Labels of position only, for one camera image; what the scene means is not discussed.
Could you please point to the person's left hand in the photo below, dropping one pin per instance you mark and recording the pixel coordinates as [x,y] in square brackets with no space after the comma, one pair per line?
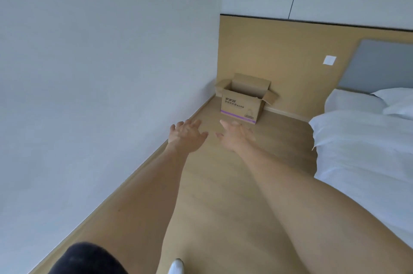
[187,138]

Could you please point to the person's right hand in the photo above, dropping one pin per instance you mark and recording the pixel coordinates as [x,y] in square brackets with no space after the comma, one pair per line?
[238,138]

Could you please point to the brown cardboard box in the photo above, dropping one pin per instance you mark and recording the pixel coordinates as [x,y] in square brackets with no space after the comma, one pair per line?
[240,107]

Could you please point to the person's right forearm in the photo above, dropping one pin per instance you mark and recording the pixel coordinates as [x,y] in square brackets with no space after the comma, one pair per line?
[316,212]

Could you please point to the person's left forearm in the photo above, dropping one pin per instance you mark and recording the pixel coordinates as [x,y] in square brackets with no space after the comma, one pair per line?
[138,206]

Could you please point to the white bed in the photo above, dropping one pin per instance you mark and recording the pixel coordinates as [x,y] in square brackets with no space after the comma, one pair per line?
[364,154]

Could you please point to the white sneaker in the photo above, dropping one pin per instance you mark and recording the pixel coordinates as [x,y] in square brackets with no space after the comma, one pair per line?
[176,266]

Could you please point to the grey headboard panel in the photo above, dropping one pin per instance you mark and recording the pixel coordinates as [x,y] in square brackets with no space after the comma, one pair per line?
[377,65]

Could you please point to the black t-shirt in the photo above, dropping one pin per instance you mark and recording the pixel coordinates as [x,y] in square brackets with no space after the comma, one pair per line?
[87,259]

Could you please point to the white pillow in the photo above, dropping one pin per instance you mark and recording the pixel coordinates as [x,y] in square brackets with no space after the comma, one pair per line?
[398,102]

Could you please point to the white wall switch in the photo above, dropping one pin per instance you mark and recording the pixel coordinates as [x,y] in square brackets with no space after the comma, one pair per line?
[329,60]

